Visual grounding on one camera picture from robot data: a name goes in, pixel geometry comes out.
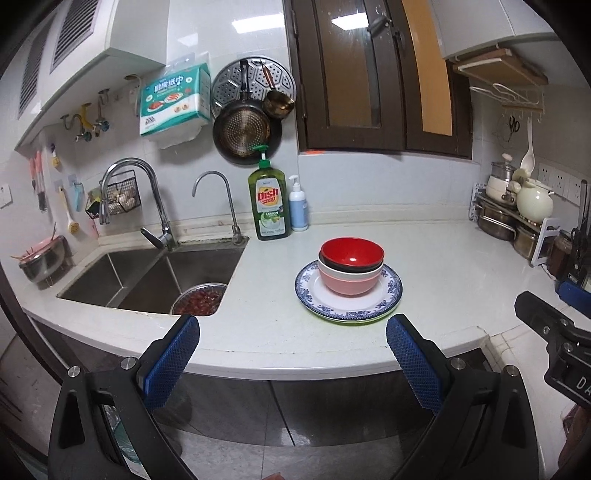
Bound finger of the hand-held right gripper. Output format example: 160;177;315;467
556;279;591;320
515;291;580;346

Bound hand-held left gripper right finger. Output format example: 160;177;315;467
386;315;541;480

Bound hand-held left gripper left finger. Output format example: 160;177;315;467
47;315;201;480

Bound blue floral rimmed plate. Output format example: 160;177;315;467
294;261;403;321
298;277;402;324

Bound pink bowl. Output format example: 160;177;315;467
320;270;382;296

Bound white bowl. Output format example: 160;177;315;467
318;258;384;280

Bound red and black bowl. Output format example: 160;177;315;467
321;237;385;273

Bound person's right hand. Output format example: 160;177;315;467
558;406;580;468

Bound black knife block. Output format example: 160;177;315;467
556;226;591;284

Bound glass jar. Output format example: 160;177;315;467
547;231;571;280

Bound white pot rack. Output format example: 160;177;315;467
468;182;561;268

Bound steel bowl of red fruit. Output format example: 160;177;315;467
170;284;229;317

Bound medium steel pot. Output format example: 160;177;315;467
513;224;543;260

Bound steel kitchen sink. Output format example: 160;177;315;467
56;237;250;319

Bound large steel pot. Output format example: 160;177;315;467
476;203;520;241

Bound grey base cabinet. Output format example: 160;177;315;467
14;318;499;448

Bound cream round pot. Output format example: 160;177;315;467
512;168;555;223

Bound cream casserole pot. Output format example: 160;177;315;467
486;175;515;199

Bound white rice spoon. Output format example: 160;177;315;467
520;121;536;171

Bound steel steamer with glass lid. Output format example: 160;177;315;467
491;152;517;183

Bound large chrome faucet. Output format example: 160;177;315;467
99;158;178;252

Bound steel pot with chopsticks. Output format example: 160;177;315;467
11;235;70;284

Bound slim chrome faucet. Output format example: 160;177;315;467
192;171;245;245

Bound yellow dish brush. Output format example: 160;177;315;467
58;185;80;237

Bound green dish soap bottle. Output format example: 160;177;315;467
248;144;291;241

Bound blue and white pump bottle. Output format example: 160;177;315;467
288;174;309;232

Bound pink hanging utensils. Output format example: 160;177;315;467
28;150;49;213

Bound dark frying pan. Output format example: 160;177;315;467
212;60;283;165

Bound wooden cutting board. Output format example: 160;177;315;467
452;46;550;86

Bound kitchen paper towel pack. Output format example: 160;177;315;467
139;65;213;149

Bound brass ladle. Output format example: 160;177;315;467
260;60;296;120

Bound round perforated steamer plate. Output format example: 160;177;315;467
211;56;297;121

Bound dark wooden window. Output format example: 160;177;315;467
284;0;474;160

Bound white vented cabinet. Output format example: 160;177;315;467
14;0;169;148

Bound black wire basket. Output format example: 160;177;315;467
99;170;141;217

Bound white wire rack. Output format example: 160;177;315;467
470;83;546;112

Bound white wall cabinet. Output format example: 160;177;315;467
427;0;555;61

